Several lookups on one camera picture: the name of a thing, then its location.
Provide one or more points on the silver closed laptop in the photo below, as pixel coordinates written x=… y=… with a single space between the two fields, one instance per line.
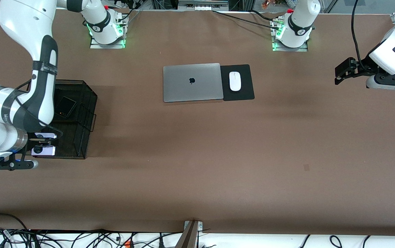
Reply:
x=183 y=89

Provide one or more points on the white computer mouse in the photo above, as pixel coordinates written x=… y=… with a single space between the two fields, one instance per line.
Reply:
x=235 y=82

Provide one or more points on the grey power strip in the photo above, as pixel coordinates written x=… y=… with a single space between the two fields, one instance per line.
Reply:
x=202 y=7

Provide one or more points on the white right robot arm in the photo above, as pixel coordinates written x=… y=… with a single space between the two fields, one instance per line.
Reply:
x=21 y=27

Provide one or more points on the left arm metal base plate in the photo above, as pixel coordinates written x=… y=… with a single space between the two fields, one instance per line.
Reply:
x=300 y=49

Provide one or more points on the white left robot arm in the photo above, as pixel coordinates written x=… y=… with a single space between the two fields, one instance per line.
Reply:
x=300 y=20

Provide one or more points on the lavender flip phone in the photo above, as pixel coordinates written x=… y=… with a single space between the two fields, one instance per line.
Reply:
x=47 y=151

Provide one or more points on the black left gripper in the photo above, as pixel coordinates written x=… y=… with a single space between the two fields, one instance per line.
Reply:
x=364 y=65

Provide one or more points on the black mouse pad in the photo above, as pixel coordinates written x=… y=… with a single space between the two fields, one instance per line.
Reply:
x=245 y=93

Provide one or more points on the grey metal table bracket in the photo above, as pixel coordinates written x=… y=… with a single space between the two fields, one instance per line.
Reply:
x=190 y=234

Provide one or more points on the black flip phone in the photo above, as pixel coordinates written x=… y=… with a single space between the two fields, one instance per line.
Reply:
x=65 y=106

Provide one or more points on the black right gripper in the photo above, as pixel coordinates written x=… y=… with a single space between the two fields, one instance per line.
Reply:
x=32 y=147

